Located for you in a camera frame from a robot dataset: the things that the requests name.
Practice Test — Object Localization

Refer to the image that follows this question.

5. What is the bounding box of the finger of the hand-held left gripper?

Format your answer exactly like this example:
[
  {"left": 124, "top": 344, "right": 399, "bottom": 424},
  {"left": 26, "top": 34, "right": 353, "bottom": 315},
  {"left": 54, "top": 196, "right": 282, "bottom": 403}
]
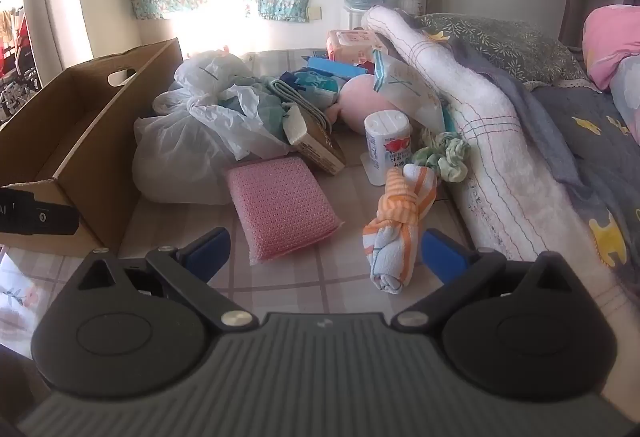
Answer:
[{"left": 0, "top": 184, "right": 81, "bottom": 236}]

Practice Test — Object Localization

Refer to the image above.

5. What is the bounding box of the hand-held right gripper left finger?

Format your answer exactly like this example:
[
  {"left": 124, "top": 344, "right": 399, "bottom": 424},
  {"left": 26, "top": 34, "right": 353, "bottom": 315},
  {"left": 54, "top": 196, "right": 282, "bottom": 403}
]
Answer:
[{"left": 75, "top": 226, "right": 258, "bottom": 332}]

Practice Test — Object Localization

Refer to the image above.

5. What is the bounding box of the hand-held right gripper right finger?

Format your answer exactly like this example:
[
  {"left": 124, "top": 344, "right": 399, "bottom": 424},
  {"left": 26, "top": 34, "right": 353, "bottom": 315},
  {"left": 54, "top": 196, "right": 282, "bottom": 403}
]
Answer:
[{"left": 387, "top": 227, "right": 576, "bottom": 332}]

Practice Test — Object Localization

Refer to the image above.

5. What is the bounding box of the orange striped knotted cloth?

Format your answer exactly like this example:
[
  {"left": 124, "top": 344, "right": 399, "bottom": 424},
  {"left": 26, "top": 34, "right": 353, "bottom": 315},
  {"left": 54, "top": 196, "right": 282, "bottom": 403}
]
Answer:
[{"left": 362, "top": 164, "right": 438, "bottom": 295}]

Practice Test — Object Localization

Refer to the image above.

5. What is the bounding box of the brown cardboard box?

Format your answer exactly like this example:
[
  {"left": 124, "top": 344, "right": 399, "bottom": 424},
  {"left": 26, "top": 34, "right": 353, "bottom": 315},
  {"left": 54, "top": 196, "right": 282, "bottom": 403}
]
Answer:
[{"left": 0, "top": 37, "right": 185, "bottom": 258}]

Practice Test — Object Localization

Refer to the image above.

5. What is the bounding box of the pink mesh sponge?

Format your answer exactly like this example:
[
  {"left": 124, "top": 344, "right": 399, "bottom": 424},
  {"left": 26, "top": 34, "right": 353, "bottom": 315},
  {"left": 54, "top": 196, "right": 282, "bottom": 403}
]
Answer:
[{"left": 223, "top": 156, "right": 346, "bottom": 264}]

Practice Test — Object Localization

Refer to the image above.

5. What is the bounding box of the teal towel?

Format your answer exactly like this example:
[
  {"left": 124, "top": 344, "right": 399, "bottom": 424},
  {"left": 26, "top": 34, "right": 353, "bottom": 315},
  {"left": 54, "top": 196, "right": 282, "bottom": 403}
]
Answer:
[{"left": 245, "top": 76, "right": 301, "bottom": 148}]

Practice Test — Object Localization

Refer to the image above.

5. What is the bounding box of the small beige carton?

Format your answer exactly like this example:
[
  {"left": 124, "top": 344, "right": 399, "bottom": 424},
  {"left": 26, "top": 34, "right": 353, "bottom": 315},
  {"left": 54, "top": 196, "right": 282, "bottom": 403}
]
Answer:
[{"left": 285, "top": 103, "right": 347, "bottom": 176}]

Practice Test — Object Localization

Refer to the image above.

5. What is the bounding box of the pink plush toy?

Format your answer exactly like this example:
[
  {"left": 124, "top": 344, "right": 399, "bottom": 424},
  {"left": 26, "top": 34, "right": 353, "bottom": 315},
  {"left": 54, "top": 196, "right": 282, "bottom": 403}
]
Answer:
[{"left": 332, "top": 76, "right": 401, "bottom": 134}]

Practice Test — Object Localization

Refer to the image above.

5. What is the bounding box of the blue wet wipes packet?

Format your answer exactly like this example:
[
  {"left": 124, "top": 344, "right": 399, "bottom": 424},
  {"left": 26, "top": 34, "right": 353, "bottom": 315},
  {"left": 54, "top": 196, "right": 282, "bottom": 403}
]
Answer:
[{"left": 279, "top": 68, "right": 346, "bottom": 105}]

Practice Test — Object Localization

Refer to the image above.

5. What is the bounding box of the plaid printed bed mat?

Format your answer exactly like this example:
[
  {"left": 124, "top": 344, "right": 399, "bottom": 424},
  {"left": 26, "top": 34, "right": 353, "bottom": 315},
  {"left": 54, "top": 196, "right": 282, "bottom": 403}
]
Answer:
[{"left": 0, "top": 47, "right": 481, "bottom": 368}]

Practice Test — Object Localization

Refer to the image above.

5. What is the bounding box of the green white knotted cloth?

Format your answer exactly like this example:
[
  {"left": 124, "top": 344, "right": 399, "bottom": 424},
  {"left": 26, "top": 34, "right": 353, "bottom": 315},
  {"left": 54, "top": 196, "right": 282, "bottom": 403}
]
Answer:
[{"left": 412, "top": 131, "right": 472, "bottom": 183}]

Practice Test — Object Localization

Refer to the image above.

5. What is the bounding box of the white plastic bag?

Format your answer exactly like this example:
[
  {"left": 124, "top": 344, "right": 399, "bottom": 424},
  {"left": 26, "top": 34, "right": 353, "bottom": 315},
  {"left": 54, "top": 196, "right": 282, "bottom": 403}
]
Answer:
[{"left": 132, "top": 44, "right": 291, "bottom": 205}]

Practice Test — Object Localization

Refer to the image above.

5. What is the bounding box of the white bottle red label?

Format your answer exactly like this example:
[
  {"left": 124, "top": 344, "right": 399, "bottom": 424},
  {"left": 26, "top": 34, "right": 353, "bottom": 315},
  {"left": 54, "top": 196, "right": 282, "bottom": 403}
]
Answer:
[{"left": 361, "top": 110, "right": 413, "bottom": 188}]

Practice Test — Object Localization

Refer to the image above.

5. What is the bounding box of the white plaid-stitched towel blanket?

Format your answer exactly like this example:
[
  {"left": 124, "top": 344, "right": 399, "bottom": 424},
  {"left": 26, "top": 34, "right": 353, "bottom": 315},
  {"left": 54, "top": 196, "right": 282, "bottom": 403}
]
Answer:
[{"left": 360, "top": 6, "right": 640, "bottom": 318}]

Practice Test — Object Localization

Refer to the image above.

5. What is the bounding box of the grey printed quilt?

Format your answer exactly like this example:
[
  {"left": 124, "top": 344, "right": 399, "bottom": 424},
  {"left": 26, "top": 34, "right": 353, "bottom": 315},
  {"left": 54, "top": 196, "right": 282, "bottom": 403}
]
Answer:
[{"left": 440, "top": 34, "right": 640, "bottom": 278}]

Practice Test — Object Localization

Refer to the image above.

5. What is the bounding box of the grey floral pillow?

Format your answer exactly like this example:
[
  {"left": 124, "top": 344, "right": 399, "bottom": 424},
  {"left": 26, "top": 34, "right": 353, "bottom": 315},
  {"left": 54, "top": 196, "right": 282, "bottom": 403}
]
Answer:
[{"left": 415, "top": 12, "right": 591, "bottom": 90}]

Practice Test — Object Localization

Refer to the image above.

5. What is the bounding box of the blue box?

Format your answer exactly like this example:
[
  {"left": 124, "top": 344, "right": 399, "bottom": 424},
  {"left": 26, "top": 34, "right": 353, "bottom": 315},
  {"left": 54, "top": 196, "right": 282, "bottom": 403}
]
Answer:
[{"left": 306, "top": 56, "right": 353, "bottom": 79}]

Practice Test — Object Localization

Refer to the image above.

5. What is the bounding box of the pink tissue pack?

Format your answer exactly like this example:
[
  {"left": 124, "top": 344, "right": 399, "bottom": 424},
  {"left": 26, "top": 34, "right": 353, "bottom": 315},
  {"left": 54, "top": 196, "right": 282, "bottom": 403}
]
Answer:
[{"left": 326, "top": 29, "right": 390, "bottom": 67}]

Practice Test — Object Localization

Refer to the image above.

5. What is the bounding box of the pink pillow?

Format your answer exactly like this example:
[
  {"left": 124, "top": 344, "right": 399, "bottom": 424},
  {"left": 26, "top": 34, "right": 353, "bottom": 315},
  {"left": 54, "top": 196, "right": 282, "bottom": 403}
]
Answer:
[{"left": 582, "top": 4, "right": 640, "bottom": 90}]

